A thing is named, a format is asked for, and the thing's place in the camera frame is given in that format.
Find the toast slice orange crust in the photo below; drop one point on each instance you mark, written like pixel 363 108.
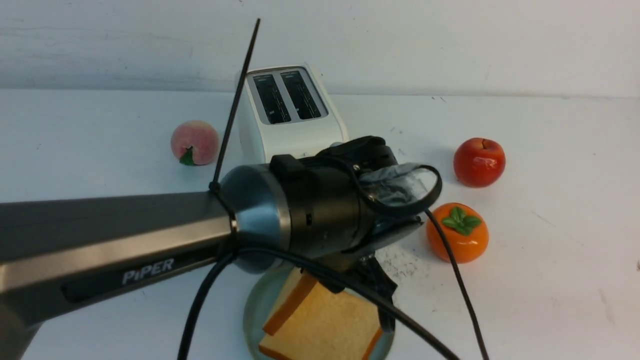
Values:
pixel 326 326

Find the white toaster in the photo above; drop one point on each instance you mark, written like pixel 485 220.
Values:
pixel 286 110

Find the black cable tie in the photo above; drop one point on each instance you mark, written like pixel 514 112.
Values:
pixel 235 105

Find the orange toy persimmon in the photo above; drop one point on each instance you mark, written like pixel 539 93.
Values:
pixel 465 230

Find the red toy apple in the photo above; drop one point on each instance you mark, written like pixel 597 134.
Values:
pixel 479 162

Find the pale green plate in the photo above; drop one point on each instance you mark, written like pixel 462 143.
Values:
pixel 259 305

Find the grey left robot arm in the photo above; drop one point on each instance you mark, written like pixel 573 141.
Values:
pixel 59 256

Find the pink toy peach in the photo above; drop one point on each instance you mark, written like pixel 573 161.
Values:
pixel 195 143

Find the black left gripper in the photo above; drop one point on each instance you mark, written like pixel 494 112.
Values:
pixel 353 198

